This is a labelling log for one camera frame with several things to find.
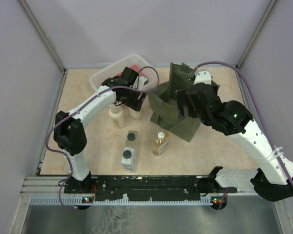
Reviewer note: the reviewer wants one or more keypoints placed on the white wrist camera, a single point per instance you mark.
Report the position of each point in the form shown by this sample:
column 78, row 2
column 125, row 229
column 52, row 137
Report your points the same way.
column 201, row 76
column 140, row 82

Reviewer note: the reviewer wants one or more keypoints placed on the right aluminium frame post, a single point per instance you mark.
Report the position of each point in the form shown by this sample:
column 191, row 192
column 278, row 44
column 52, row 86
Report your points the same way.
column 257, row 32

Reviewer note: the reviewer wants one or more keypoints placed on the red cloth in basket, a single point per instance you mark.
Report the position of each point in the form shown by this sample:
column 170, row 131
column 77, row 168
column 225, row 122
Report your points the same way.
column 136, row 69

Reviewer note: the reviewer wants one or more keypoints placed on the clear square bottle rear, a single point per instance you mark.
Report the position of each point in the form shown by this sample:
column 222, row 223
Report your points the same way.
column 132, row 139

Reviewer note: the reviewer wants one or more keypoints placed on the left aluminium frame post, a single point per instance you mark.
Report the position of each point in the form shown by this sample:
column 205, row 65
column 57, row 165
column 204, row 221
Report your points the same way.
column 42, row 34

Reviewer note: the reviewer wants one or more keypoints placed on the aluminium frame post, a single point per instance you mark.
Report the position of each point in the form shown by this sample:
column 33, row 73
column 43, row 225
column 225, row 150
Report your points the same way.
column 257, row 32
column 42, row 34

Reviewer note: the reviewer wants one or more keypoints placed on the white plastic basket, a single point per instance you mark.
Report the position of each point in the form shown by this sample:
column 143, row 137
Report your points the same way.
column 116, row 69

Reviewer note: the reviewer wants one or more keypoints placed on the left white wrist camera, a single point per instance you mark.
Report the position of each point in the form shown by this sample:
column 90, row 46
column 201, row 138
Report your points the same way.
column 140, row 82

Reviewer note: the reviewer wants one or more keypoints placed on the cream bottle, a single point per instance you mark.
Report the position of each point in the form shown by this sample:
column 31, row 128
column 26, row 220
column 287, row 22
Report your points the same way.
column 118, row 118
column 135, row 114

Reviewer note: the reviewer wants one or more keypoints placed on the clear square bottle front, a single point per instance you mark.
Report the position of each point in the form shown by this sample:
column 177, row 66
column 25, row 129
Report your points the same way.
column 130, row 158

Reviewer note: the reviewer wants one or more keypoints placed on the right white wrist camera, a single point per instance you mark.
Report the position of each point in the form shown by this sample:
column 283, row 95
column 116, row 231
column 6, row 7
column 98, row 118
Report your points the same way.
column 201, row 76

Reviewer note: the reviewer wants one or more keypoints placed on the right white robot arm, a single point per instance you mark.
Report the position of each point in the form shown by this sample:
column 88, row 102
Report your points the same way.
column 273, row 180

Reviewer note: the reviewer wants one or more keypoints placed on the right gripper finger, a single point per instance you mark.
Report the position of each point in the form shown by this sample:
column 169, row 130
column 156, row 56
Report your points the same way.
column 182, row 109
column 181, row 97

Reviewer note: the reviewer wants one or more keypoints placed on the olive green canvas bag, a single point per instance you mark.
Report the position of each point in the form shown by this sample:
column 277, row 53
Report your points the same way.
column 163, row 103

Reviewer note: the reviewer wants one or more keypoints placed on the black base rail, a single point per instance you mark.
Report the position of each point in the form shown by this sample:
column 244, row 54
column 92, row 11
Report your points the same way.
column 145, row 187

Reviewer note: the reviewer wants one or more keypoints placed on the clear square bottle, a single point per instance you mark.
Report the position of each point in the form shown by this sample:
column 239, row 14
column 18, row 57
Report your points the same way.
column 132, row 139
column 130, row 158

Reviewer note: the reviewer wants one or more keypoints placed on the amber liquid bottle white cap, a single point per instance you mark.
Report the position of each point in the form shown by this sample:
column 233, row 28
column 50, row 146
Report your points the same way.
column 160, row 143

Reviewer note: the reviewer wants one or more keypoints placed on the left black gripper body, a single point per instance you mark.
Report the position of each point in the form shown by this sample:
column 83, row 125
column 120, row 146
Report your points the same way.
column 131, row 99

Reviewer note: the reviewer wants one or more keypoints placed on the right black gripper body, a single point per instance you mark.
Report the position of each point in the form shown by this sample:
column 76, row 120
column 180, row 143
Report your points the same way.
column 194, row 113

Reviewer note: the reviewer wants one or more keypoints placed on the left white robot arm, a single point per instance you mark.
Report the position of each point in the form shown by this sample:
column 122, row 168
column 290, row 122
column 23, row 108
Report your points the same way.
column 69, row 129

